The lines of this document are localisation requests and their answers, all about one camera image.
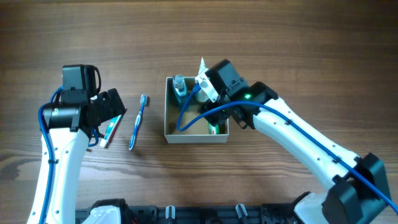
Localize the green soap box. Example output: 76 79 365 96
208 123 220 135

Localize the teal red toothpaste tube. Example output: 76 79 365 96
99 114 123 148

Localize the white lotion tube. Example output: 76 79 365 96
195 58 208 103

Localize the blue white toothbrush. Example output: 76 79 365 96
129 95 148 151

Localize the blue mouthwash bottle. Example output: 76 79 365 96
172 75 188 110

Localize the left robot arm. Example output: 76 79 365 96
28 64 126 223

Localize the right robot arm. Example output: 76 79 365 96
195 60 397 223

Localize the white cardboard open box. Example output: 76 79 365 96
164 77 229 144

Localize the left blue cable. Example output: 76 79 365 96
37 87 100 224

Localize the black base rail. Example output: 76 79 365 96
74 203 296 224

